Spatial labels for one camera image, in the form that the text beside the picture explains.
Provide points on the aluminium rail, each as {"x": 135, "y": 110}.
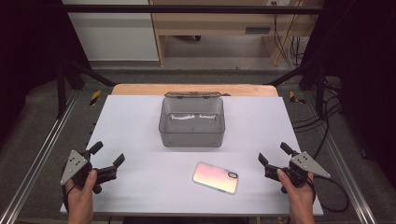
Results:
{"x": 345, "y": 174}
{"x": 37, "y": 161}

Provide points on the white cabinet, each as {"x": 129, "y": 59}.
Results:
{"x": 115, "y": 34}

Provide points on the person's left hand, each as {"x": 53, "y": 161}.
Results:
{"x": 80, "y": 199}

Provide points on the pink iridescent smartphone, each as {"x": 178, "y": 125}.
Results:
{"x": 214, "y": 178}

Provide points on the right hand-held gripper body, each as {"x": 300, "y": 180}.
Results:
{"x": 306, "y": 163}

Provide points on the person's right hand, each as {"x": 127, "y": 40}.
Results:
{"x": 300, "y": 199}

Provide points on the wooden desk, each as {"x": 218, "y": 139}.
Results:
{"x": 218, "y": 25}

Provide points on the black metal stand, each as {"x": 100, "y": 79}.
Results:
{"x": 61, "y": 90}
{"x": 320, "y": 90}

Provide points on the yellow black tape marker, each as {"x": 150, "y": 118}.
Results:
{"x": 95, "y": 97}
{"x": 294, "y": 97}

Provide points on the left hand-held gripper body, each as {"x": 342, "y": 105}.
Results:
{"x": 74, "y": 166}

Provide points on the wooden table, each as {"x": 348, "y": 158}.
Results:
{"x": 140, "y": 89}

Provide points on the white board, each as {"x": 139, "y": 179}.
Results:
{"x": 140, "y": 174}

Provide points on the grey transparent plastic box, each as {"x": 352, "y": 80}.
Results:
{"x": 191, "y": 133}

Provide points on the dark curtain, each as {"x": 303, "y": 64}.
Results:
{"x": 364, "y": 77}
{"x": 28, "y": 46}

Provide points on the black horizontal bar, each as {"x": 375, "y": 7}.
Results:
{"x": 186, "y": 9}

